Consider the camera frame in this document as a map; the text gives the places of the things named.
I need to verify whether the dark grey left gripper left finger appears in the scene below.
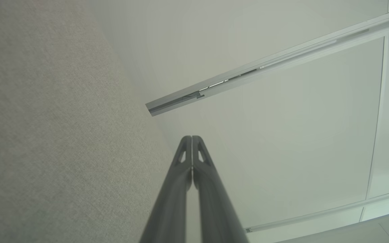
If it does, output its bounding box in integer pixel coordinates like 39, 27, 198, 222
140, 136, 193, 243

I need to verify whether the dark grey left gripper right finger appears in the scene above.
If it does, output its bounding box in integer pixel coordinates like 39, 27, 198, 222
192, 136, 250, 243

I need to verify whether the aluminium partition post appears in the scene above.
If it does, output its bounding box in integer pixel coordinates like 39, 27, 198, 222
245, 187, 389, 233
146, 6, 389, 117

